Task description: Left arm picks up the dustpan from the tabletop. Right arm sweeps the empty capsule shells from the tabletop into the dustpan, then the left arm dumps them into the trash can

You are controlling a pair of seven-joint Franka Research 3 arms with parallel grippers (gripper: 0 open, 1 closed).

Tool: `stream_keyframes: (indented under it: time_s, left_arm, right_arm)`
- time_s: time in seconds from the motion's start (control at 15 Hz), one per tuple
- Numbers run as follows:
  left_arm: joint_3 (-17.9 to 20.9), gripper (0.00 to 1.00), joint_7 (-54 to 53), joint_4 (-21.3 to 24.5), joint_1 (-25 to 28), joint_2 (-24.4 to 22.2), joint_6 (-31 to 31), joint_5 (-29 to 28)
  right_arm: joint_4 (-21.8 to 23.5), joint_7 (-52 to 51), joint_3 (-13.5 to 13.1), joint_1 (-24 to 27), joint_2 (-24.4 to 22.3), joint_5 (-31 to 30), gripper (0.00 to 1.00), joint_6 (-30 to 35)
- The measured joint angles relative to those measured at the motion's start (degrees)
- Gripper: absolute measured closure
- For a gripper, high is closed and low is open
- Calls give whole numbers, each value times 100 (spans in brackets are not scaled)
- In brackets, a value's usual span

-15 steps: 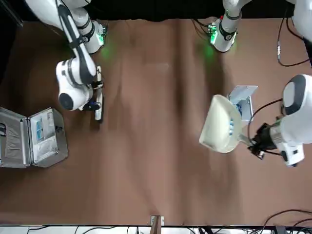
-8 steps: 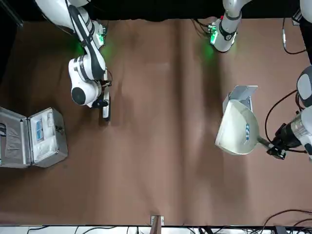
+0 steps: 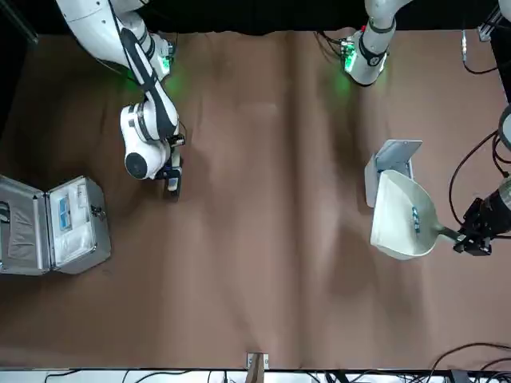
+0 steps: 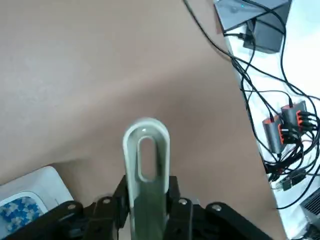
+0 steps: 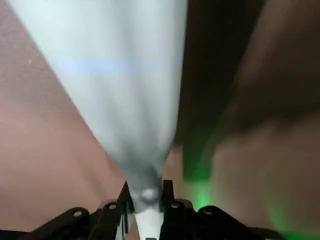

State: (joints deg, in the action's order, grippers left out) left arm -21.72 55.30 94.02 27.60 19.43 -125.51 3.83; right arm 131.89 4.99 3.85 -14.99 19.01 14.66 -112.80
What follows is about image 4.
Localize pale green plastic dustpan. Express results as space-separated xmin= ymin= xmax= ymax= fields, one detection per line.
xmin=122 ymin=116 xmax=172 ymax=240

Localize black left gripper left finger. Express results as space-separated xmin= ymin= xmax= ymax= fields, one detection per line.
xmin=0 ymin=174 xmax=131 ymax=240

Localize flat grey box device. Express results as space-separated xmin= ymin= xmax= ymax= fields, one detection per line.
xmin=213 ymin=0 xmax=293 ymax=34

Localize black cable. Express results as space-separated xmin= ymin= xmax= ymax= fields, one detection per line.
xmin=183 ymin=0 xmax=279 ymax=161
xmin=264 ymin=4 xmax=320 ymax=121
xmin=264 ymin=129 xmax=320 ymax=211

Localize ribbed metal heat sink box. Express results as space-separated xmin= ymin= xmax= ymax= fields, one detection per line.
xmin=299 ymin=186 xmax=320 ymax=232

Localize black power brick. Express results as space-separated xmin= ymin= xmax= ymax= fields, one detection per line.
xmin=242 ymin=11 xmax=286 ymax=55

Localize pile of blue capsule shells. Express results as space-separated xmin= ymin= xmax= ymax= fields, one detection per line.
xmin=0 ymin=196 xmax=43 ymax=235

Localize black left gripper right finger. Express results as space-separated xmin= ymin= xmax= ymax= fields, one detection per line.
xmin=161 ymin=175 xmax=274 ymax=240

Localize white plastic trash can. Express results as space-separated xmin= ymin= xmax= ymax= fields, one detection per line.
xmin=0 ymin=165 xmax=76 ymax=236

